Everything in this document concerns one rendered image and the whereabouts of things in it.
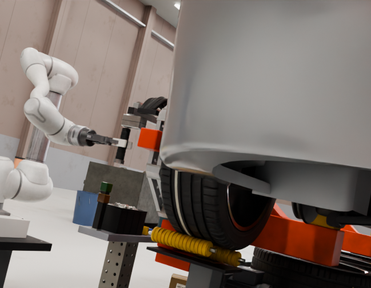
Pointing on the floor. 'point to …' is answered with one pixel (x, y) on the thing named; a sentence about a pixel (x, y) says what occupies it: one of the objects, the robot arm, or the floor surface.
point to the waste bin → (85, 208)
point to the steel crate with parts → (123, 188)
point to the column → (118, 264)
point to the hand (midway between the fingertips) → (122, 143)
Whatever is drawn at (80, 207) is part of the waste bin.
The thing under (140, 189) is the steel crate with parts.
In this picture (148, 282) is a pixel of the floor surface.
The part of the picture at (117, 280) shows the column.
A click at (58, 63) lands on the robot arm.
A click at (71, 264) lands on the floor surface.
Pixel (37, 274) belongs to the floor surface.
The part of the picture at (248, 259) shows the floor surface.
